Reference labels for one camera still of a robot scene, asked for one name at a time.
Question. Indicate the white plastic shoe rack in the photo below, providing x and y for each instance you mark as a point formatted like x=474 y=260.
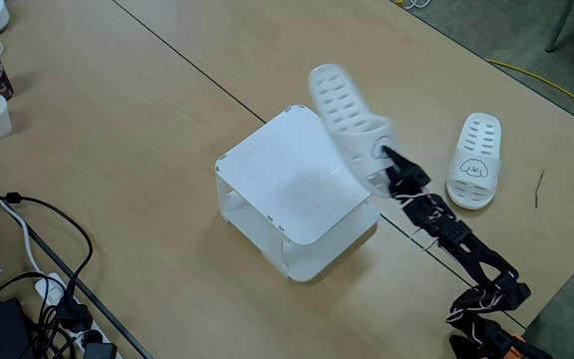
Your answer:
x=287 y=194

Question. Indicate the white slipper with dog print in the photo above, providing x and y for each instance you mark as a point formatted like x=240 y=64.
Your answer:
x=474 y=164
x=349 y=122

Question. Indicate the black plug adapter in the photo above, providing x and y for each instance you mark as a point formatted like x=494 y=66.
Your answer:
x=98 y=350

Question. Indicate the dark grey power brick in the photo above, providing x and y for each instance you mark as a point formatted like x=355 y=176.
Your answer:
x=5 y=329

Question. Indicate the white power strip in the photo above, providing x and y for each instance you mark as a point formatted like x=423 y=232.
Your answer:
x=50 y=289

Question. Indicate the small black plug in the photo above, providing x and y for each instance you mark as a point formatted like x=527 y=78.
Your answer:
x=74 y=314

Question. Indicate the grey chair leg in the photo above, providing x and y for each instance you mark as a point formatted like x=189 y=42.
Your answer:
x=561 y=25

